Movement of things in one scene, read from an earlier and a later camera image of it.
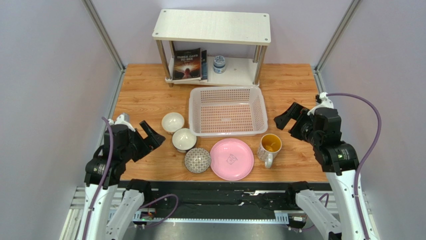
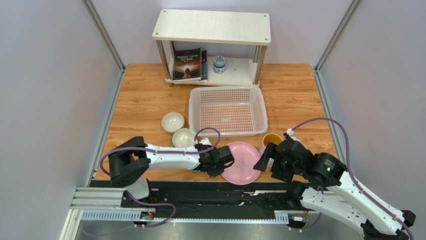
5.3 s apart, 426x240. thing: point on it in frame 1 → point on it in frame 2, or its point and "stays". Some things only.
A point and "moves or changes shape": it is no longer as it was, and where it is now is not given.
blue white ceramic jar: x=219 y=64 stays
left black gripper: x=152 y=141 → x=218 y=170
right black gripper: x=298 y=123 → x=272 y=158
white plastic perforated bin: x=226 y=111 stays
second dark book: x=204 y=65 stays
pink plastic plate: x=232 y=159 moves or changes shape
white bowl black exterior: x=183 y=140 stays
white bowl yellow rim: x=172 y=122 stays
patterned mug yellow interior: x=270 y=145 stays
